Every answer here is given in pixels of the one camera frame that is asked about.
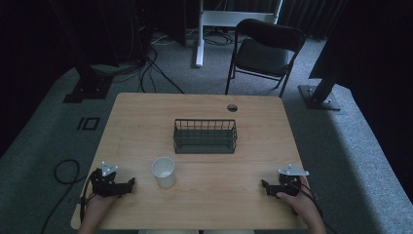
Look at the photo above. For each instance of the black folding chair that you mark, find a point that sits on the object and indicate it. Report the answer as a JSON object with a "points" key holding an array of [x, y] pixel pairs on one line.
{"points": [[263, 53]]}

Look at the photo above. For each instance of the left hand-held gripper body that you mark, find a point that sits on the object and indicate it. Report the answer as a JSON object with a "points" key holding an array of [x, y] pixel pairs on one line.
{"points": [[105, 187]]}

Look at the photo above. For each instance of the person's left hand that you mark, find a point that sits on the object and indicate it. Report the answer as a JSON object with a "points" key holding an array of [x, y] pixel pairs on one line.
{"points": [[95, 209]]}

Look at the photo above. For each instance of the white cup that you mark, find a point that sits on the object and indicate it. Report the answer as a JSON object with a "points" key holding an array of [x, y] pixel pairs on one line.
{"points": [[164, 174]]}

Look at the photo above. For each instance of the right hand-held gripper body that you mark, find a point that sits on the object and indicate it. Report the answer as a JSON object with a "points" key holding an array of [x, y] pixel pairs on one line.
{"points": [[288, 182]]}

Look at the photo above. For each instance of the dark curtain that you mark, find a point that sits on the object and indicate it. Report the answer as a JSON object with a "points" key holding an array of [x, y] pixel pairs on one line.
{"points": [[308, 16]]}

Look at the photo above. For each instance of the person's right hand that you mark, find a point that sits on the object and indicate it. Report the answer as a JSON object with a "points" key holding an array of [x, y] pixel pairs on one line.
{"points": [[303, 203]]}

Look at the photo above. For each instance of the white desk frame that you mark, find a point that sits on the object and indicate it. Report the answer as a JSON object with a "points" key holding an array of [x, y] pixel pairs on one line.
{"points": [[201, 35]]}

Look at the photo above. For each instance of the black metal stand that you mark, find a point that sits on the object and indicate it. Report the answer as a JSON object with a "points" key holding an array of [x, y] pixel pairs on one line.
{"points": [[319, 96], [89, 86]]}

